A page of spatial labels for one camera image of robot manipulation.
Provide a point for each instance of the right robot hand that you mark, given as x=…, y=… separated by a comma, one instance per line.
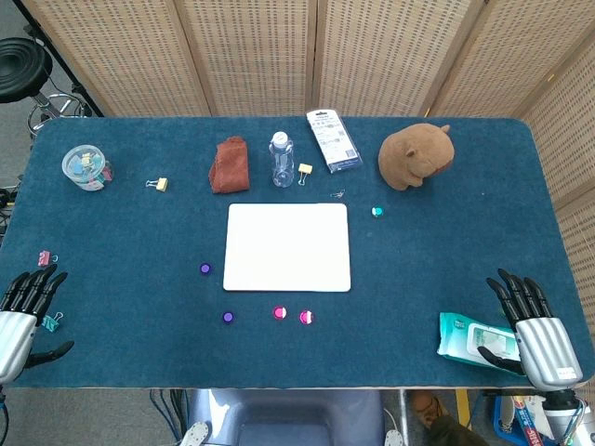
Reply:
x=548, y=348

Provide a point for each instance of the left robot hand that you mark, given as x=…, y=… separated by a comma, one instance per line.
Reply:
x=16, y=330

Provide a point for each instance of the purple round magnet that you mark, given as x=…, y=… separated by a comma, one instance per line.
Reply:
x=205, y=268
x=228, y=317

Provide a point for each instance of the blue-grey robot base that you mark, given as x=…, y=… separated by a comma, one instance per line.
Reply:
x=288, y=418

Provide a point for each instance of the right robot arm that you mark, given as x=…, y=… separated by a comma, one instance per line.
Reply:
x=560, y=399

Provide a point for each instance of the white rectangular board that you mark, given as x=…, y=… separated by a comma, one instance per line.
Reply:
x=286, y=246

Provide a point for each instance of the teal binder clip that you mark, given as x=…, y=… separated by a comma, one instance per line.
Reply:
x=50, y=323

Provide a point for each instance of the pink binder clip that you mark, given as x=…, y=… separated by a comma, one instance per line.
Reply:
x=43, y=258

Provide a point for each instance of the green wet wipes pack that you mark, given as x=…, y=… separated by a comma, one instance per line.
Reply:
x=458, y=334

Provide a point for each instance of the olive trouser leg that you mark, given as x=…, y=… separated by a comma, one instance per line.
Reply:
x=453, y=434

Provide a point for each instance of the brown shoe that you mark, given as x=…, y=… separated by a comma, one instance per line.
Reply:
x=427, y=406

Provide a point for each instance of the blue felt table mat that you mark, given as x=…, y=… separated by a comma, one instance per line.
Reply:
x=139, y=232

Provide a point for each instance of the metal table leg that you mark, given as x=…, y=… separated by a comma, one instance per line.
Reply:
x=404, y=413

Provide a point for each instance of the clear jar of clips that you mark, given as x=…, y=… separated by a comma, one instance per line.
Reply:
x=83, y=167

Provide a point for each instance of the white base foot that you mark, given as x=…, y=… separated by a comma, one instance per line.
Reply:
x=195, y=434
x=393, y=439

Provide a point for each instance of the yellow binder clip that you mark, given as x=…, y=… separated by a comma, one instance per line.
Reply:
x=162, y=184
x=305, y=168

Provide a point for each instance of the teal round magnet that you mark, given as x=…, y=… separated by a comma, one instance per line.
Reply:
x=377, y=211

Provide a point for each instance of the brown capybara plush toy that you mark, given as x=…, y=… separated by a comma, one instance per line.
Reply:
x=413, y=153

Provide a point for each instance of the pink round magnet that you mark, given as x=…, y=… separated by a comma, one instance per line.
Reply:
x=306, y=317
x=279, y=312

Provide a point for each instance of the small metal paper clips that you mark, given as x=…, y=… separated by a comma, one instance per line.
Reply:
x=338, y=195

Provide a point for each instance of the black stand pole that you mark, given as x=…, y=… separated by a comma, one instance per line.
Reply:
x=70, y=73

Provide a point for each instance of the black round stool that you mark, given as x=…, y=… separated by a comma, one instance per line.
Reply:
x=18, y=65

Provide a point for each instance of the folded brown cloth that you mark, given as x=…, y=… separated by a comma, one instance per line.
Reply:
x=230, y=167

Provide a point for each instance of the flat blister pack card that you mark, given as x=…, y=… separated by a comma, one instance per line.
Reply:
x=334, y=141

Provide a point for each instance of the clear plastic water bottle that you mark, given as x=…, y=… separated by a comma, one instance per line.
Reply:
x=282, y=162

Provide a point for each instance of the woven folding screen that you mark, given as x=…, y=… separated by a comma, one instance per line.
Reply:
x=255, y=56

